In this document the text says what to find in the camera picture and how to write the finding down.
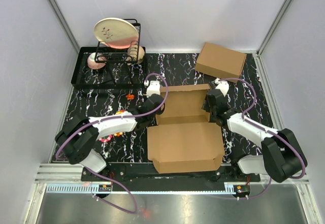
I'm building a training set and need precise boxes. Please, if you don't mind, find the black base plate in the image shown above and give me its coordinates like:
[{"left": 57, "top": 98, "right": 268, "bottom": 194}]
[{"left": 81, "top": 161, "right": 261, "bottom": 192}]

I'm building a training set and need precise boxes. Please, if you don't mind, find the small orange flower toy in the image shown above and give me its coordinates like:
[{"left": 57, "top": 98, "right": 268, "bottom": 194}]
[{"left": 126, "top": 93, "right": 135, "bottom": 101}]

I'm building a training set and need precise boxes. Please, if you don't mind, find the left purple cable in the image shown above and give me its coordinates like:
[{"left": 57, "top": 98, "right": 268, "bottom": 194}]
[{"left": 55, "top": 73, "right": 169, "bottom": 214}]

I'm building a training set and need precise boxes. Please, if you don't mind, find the brown cardboard box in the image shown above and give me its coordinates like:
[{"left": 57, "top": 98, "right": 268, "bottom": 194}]
[
  {"left": 147, "top": 84, "right": 224, "bottom": 174},
  {"left": 195, "top": 43, "right": 246, "bottom": 83}
]

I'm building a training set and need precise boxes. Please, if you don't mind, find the closed brown cardboard box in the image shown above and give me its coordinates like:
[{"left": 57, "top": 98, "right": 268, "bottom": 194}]
[{"left": 195, "top": 43, "right": 246, "bottom": 83}]

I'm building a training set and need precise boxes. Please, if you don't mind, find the small cream plate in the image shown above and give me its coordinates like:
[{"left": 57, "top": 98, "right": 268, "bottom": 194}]
[{"left": 126, "top": 44, "right": 145, "bottom": 64}]

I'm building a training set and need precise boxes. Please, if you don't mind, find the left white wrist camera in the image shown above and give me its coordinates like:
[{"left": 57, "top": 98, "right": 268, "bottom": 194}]
[{"left": 144, "top": 80, "right": 160, "bottom": 97}]

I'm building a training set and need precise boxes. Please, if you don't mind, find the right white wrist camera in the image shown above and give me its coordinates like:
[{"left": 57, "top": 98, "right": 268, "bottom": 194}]
[{"left": 214, "top": 78, "right": 229, "bottom": 96}]

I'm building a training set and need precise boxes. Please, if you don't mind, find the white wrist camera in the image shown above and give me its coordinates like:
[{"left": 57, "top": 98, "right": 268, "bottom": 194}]
[
  {"left": 214, "top": 78, "right": 229, "bottom": 96},
  {"left": 144, "top": 80, "right": 160, "bottom": 97}
]

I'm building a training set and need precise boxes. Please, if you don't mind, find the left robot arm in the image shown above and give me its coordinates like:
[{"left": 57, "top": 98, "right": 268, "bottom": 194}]
[{"left": 55, "top": 94, "right": 166, "bottom": 181}]

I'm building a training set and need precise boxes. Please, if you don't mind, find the large cream pink plate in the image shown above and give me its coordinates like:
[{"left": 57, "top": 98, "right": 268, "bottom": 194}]
[{"left": 93, "top": 18, "right": 139, "bottom": 49}]

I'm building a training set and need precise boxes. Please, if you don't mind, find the colourful bead bracelet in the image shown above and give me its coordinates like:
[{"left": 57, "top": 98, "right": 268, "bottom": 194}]
[{"left": 99, "top": 110, "right": 126, "bottom": 143}]

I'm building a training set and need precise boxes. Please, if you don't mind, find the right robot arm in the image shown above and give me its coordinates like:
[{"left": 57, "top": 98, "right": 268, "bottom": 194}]
[{"left": 202, "top": 89, "right": 308, "bottom": 183}]

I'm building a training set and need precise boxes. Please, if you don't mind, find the small pink bowl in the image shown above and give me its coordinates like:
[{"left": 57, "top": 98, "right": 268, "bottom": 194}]
[{"left": 87, "top": 52, "right": 107, "bottom": 70}]

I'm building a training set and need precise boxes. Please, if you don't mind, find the black wire dish rack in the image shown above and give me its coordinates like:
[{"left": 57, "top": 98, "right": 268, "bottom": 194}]
[{"left": 71, "top": 18, "right": 148, "bottom": 89}]

